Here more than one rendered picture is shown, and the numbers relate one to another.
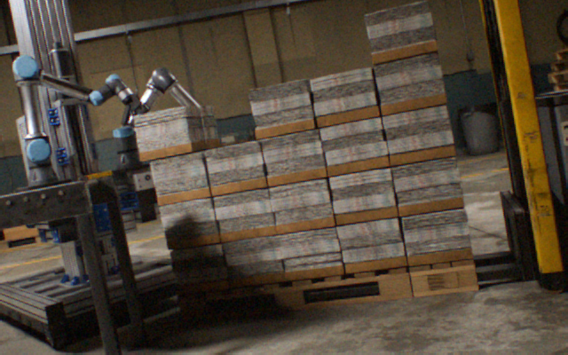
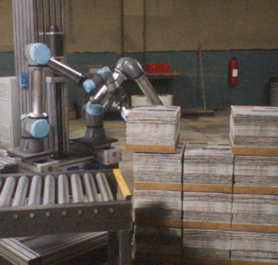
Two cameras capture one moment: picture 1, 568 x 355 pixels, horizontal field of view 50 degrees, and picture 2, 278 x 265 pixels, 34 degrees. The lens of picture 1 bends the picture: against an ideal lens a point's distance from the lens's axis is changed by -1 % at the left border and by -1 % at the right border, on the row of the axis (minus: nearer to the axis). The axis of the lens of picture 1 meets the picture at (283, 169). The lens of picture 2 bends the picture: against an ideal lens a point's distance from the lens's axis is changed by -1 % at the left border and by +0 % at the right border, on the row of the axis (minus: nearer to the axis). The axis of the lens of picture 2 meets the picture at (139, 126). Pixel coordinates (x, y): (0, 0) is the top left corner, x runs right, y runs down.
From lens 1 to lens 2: 1.19 m
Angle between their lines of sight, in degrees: 10
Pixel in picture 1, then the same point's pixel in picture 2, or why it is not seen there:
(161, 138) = (148, 136)
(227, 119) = (95, 53)
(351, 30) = (203, 1)
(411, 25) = not seen: outside the picture
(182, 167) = (162, 162)
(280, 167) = (247, 180)
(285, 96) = (264, 125)
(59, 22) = (56, 5)
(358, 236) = not seen: outside the picture
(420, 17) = not seen: outside the picture
